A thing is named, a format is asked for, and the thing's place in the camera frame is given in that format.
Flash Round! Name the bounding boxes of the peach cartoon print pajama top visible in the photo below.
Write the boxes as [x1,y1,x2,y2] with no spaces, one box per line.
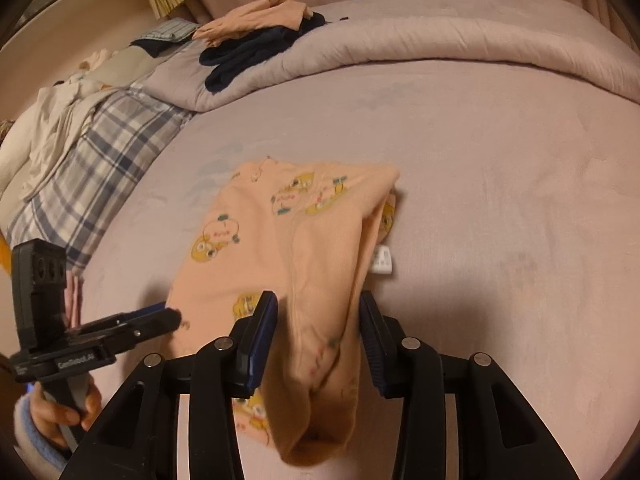
[168,158,399,467]

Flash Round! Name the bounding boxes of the white crumpled clothes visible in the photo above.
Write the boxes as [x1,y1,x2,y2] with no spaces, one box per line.
[1,79,117,200]

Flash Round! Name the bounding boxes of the left hand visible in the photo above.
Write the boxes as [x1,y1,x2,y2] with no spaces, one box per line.
[29,378,102,450]

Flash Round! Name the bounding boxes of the light blue fuzzy sleeve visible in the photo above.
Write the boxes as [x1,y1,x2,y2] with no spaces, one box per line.
[14,393,67,480]

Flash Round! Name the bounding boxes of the orange cloth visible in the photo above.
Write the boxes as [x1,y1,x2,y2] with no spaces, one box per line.
[0,233,12,275]

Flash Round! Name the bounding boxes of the plaid grey pillow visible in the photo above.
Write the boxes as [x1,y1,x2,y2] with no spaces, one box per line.
[2,88,193,272]

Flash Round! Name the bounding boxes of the pink bed sheet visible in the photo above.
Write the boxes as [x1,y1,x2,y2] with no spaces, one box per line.
[79,58,640,480]

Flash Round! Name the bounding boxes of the dark navy garment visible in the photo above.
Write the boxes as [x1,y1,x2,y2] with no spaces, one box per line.
[200,12,326,93]

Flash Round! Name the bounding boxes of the striped blue folded cloth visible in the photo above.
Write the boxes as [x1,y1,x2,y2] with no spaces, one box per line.
[130,18,198,58]

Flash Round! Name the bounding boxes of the peach folded garment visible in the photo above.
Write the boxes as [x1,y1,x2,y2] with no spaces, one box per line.
[193,0,312,47]

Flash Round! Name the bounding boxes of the pink folded duvet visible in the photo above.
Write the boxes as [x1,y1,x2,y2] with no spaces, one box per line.
[141,0,639,113]

